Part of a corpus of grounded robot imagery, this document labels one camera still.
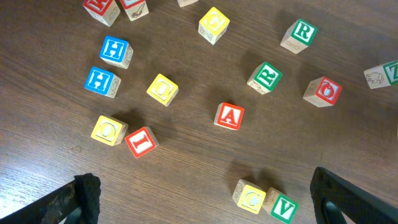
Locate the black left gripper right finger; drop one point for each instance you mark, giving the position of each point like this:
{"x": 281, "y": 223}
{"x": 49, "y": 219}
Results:
{"x": 335, "y": 198}

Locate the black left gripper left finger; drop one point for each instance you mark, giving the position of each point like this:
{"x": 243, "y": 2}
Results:
{"x": 76, "y": 202}

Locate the green V letter block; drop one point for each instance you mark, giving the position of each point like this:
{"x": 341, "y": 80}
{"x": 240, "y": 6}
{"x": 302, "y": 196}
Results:
{"x": 280, "y": 206}

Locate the yellow C letter block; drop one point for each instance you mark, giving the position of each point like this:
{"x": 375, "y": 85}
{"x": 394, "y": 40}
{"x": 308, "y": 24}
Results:
{"x": 248, "y": 196}

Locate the green r block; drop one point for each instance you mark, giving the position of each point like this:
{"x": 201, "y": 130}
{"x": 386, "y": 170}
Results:
{"x": 299, "y": 36}
{"x": 264, "y": 78}

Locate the yellow O block lower left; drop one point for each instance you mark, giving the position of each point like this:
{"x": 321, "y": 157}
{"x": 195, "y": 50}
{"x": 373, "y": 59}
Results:
{"x": 109, "y": 130}

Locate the yellow o block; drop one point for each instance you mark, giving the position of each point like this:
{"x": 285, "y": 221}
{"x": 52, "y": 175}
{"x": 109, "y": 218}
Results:
{"x": 163, "y": 90}
{"x": 109, "y": 130}

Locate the red I letter block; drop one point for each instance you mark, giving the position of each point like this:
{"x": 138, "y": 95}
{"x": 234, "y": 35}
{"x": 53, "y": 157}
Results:
{"x": 141, "y": 141}

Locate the red O letter block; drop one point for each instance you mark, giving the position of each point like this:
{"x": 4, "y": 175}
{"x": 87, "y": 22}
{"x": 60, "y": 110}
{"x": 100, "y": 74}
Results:
{"x": 322, "y": 92}

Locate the blue H block lower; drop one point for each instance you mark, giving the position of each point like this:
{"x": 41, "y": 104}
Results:
{"x": 102, "y": 82}

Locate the blue h block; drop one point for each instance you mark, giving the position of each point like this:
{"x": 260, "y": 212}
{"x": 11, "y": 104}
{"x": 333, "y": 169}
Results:
{"x": 102, "y": 82}
{"x": 116, "y": 52}

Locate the red A block lower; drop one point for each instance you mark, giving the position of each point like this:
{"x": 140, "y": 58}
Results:
{"x": 229, "y": 116}

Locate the green Z letter block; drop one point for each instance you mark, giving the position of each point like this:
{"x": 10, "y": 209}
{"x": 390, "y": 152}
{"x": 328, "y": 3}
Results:
{"x": 382, "y": 75}

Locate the yellow O block middle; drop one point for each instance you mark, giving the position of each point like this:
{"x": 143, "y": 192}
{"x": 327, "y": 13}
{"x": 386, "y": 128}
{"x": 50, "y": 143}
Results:
{"x": 163, "y": 90}

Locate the blue H block upper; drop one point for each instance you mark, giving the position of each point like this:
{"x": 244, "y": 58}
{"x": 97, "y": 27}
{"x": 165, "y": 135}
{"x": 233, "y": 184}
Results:
{"x": 116, "y": 52}

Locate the red M letter block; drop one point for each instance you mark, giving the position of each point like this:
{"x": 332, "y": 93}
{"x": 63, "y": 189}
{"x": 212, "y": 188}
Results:
{"x": 105, "y": 11}

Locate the red 6 number block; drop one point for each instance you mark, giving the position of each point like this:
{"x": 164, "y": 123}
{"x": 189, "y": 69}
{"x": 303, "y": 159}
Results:
{"x": 135, "y": 8}

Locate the yellow G letter block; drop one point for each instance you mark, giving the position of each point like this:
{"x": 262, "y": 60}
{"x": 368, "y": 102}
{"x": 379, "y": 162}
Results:
{"x": 213, "y": 25}

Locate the plain wooden block yellow edge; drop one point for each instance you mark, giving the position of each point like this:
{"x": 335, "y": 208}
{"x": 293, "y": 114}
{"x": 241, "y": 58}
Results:
{"x": 183, "y": 3}

